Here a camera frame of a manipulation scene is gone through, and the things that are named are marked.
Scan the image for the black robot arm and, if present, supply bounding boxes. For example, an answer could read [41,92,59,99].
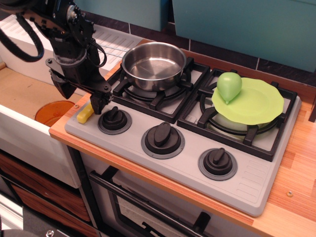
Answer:
[0,0,112,115]

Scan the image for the black burner grate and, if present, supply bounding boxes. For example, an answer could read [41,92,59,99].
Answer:
[107,57,210,123]
[177,69,301,161]

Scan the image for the white toy sink unit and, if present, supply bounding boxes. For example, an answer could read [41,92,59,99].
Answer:
[0,15,142,188]

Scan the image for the black right stove knob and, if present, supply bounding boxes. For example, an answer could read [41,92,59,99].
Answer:
[198,148,237,181]

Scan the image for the wooden drawer front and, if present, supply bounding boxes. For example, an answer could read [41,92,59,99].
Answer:
[0,151,98,237]

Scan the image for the black left stove knob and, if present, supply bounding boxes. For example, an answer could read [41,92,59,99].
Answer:
[98,106,132,135]

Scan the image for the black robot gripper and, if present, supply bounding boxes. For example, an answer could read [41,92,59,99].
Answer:
[45,46,111,115]

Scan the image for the black middle stove knob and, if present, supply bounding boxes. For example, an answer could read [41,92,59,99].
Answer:
[141,122,185,159]

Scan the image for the small green toy pear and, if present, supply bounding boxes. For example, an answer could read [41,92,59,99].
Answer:
[217,72,242,104]

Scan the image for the grey toy stove top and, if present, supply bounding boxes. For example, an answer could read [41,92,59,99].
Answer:
[65,66,302,216]

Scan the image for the black braided cable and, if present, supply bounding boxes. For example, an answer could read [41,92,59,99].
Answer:
[0,13,45,63]

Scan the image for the black left burner grate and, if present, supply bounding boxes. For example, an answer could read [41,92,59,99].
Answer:
[107,57,210,123]

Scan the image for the black right burner grate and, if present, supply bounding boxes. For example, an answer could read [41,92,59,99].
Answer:
[177,69,301,161]

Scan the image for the black stove knob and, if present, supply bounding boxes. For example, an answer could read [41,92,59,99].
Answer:
[98,106,132,135]
[198,148,237,181]
[141,122,185,159]

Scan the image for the oven door with black handle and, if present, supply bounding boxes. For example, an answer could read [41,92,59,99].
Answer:
[89,166,240,237]

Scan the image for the stainless steel pot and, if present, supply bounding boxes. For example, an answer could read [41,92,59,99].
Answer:
[98,41,187,92]

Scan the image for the orange translucent plastic bowl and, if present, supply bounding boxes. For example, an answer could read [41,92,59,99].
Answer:
[35,101,75,127]

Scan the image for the teal left wall cabinet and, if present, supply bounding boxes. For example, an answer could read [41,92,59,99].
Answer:
[75,0,169,31]

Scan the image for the light green plastic plate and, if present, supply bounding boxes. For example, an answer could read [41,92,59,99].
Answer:
[212,78,284,125]

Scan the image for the yellow toy fry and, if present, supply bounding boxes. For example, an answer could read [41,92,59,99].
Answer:
[77,103,94,124]

